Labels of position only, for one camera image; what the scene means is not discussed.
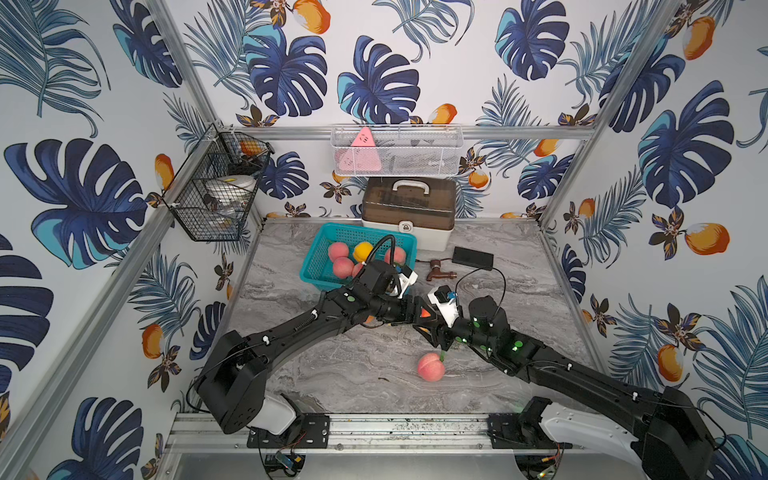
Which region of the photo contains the white bowl in basket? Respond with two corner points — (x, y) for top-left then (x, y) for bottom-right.
(205, 175), (257, 208)

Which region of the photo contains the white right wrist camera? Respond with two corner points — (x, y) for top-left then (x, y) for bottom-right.
(427, 285), (460, 328)

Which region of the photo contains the clear wall shelf basket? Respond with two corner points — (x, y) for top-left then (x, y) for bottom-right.
(330, 125), (464, 178)

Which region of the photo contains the pink peach with leaf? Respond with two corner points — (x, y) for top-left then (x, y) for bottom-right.
(327, 242), (349, 262)

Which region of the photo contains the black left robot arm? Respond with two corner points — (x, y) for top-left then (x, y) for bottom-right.
(194, 260), (435, 434)

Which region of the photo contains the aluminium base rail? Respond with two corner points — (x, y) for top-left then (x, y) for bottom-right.
(167, 410), (655, 454)

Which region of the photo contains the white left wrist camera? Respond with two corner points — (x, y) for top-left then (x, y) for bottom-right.
(395, 265), (418, 298)

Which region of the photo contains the white brown storage box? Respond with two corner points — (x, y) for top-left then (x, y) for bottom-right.
(361, 177), (457, 252)

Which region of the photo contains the black wire wall basket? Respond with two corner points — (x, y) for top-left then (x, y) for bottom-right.
(162, 124), (274, 242)

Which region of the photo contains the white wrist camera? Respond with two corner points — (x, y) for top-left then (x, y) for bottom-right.
(427, 285), (460, 328)
(395, 265), (418, 298)

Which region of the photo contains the maroon brass faucet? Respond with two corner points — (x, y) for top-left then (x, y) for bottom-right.
(426, 259), (458, 282)

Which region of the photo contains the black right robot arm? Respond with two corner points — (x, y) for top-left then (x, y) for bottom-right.
(417, 296), (718, 479)

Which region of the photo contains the pink triangle item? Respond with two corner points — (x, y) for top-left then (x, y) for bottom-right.
(336, 127), (382, 174)

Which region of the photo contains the teal plastic basket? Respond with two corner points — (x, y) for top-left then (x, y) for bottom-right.
(299, 223), (418, 291)

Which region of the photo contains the black battery box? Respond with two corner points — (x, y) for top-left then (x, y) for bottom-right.
(451, 246), (494, 271)

